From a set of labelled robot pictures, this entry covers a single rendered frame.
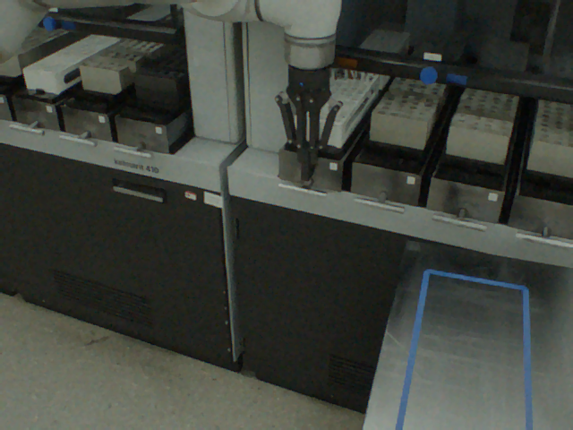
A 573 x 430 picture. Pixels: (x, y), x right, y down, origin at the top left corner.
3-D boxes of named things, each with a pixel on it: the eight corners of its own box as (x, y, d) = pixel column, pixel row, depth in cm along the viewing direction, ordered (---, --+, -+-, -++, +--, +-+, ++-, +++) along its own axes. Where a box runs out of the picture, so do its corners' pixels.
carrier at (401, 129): (427, 145, 121) (431, 118, 117) (425, 150, 119) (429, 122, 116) (371, 135, 124) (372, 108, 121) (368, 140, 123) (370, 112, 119)
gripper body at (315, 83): (338, 58, 110) (336, 106, 115) (295, 52, 112) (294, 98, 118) (324, 73, 104) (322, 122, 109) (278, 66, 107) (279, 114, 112)
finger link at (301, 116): (302, 96, 110) (295, 95, 110) (300, 150, 116) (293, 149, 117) (310, 89, 113) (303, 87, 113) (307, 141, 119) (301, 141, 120)
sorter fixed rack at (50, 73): (100, 54, 170) (97, 32, 167) (130, 57, 167) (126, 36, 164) (27, 93, 148) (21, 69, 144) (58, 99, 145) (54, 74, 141)
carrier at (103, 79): (127, 92, 143) (124, 68, 140) (123, 96, 142) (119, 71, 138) (88, 86, 147) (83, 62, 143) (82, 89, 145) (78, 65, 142)
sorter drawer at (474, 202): (474, 82, 170) (479, 51, 164) (525, 90, 165) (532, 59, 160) (420, 221, 114) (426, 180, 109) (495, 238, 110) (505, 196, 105)
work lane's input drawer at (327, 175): (369, 67, 179) (371, 38, 174) (415, 74, 174) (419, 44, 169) (269, 190, 123) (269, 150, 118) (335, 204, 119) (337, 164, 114)
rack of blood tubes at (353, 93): (338, 90, 148) (339, 66, 144) (379, 97, 144) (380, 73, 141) (293, 144, 125) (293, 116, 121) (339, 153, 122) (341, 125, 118)
